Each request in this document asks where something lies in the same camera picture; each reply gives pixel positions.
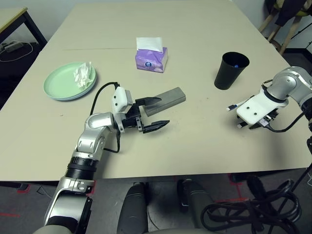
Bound flat white tissue sheet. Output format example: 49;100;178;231
136;37;164;53

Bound wooden stool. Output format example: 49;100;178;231
258;13;312;56

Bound thin white floor cable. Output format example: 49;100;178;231
0;42;34;61

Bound black cable bundle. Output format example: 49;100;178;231
200;174;303;234

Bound black camera cable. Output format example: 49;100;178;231
262;111;312;134
89;82;121;154

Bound purple tissue pack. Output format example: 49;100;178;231
135;47;169;74

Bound grey power adapter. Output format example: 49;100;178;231
2;41;24;52

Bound dark jacket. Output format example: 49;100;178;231
264;0;312;26

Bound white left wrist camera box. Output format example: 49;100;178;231
111;86;134;134

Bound beige side table black frame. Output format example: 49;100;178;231
0;7;48;46

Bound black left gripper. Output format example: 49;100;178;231
123;97;171;134

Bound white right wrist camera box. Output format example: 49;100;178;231
236;89;288;124

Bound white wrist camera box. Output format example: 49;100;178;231
111;86;134;134
236;89;288;124

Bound black right camera cable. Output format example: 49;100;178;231
262;111;312;134

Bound black plastic cup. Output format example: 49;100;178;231
214;51;251;90

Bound black left camera cable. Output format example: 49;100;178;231
89;82;121;154

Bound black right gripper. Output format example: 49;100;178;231
248;111;280;130

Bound green plate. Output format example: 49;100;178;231
43;61;99;100

